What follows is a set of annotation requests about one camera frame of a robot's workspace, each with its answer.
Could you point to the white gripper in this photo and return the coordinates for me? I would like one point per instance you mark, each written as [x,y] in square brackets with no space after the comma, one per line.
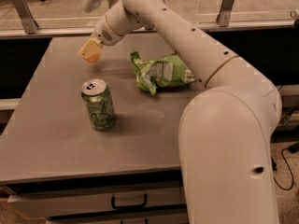
[104,32]

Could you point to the grey drawer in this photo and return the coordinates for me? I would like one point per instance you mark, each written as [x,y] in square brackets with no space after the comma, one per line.
[74,202]
[142,218]

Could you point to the upper grey drawer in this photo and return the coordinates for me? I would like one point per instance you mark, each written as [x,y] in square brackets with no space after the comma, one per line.
[74,202]

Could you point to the orange fruit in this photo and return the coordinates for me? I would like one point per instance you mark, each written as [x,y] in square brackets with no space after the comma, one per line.
[94,58]

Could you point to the black drawer handle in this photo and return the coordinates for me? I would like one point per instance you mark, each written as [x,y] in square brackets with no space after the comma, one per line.
[129,201]

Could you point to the metal bracket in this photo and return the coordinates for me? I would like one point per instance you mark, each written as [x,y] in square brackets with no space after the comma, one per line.
[29,25]
[224,16]

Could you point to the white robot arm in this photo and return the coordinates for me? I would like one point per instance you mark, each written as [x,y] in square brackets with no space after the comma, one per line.
[224,131]

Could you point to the green chip bag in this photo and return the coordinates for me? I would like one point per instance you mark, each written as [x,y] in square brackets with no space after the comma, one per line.
[165,72]

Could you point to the green soda can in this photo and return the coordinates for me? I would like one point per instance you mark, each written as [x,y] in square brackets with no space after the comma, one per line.
[98,100]

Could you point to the right metal bracket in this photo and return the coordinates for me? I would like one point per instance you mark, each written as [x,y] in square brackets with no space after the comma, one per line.
[224,16]

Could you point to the left metal bracket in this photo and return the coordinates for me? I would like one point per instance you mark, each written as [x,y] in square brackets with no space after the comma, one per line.
[29,25]

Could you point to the lower grey drawer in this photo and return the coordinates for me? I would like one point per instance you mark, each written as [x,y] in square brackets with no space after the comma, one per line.
[142,218]

